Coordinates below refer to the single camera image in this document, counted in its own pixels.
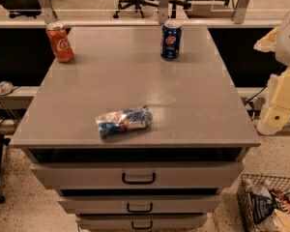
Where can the bottom grey drawer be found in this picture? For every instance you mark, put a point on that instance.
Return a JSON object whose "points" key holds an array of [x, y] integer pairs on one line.
{"points": [[141, 222]]}

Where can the top grey drawer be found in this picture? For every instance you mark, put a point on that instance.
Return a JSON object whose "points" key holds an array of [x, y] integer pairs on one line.
{"points": [[137, 175]]}

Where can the grey drawer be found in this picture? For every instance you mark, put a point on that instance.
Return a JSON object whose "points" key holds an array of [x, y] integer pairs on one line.
{"points": [[137, 175], [141, 222], [139, 204]]}

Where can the blue pepsi can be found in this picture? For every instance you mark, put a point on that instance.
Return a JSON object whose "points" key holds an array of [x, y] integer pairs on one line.
{"points": [[171, 33]]}

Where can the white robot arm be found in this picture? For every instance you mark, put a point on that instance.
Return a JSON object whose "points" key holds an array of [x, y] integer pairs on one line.
{"points": [[282, 53]]}

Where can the orange coca-cola can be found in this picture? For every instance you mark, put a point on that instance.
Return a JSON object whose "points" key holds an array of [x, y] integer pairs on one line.
{"points": [[59, 42]]}

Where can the blue snack bag in basket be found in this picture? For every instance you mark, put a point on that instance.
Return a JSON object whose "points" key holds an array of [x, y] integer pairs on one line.
{"points": [[262, 206]]}

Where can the middle grey drawer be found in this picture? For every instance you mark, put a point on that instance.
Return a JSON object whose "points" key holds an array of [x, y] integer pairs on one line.
{"points": [[139, 204]]}

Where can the grey drawer cabinet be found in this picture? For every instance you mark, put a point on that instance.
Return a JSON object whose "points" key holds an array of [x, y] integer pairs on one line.
{"points": [[132, 141]]}

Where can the wire mesh basket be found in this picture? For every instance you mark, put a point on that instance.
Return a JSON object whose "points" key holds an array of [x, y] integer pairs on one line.
{"points": [[277, 221]]}

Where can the crumpled blue chip bag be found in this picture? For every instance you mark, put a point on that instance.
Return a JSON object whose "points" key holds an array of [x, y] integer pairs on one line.
{"points": [[124, 120]]}

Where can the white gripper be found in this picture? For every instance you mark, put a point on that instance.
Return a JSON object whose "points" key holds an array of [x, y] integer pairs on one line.
{"points": [[289, 47]]}

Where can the grey glass partition rail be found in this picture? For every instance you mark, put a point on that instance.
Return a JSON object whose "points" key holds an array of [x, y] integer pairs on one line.
{"points": [[211, 13]]}

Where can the red snack bag in basket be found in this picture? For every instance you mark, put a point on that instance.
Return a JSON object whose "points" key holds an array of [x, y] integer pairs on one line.
{"points": [[282, 199]]}

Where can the black office chair centre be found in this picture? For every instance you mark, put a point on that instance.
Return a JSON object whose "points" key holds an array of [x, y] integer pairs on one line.
{"points": [[137, 4]]}

